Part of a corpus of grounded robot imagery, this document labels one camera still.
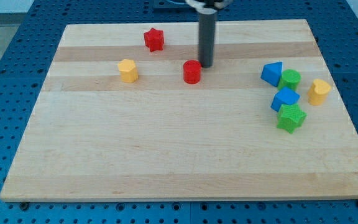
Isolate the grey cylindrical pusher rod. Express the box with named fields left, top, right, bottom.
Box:
left=198, top=8, right=217, bottom=68

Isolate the white arm end mount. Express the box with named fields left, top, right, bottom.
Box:
left=185, top=0, right=232, bottom=9

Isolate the red star block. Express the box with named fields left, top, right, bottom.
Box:
left=144, top=28, right=165, bottom=52

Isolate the green star block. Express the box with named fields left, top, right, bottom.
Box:
left=277, top=103, right=307, bottom=134

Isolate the red cylinder block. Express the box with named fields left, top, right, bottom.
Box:
left=183, top=60, right=201, bottom=84

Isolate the blue triangle block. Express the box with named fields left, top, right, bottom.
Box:
left=260, top=62, right=283, bottom=87

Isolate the yellow hexagon block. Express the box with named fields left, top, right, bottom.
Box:
left=117, top=59, right=139, bottom=83

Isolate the green cylinder block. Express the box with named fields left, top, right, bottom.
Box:
left=277, top=69, right=301, bottom=91

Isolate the blue cube block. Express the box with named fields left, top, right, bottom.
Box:
left=270, top=87, right=300, bottom=112

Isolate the wooden board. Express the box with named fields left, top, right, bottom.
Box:
left=0, top=19, right=358, bottom=202

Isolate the yellow heart block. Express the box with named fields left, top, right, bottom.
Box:
left=308, top=79, right=332, bottom=106

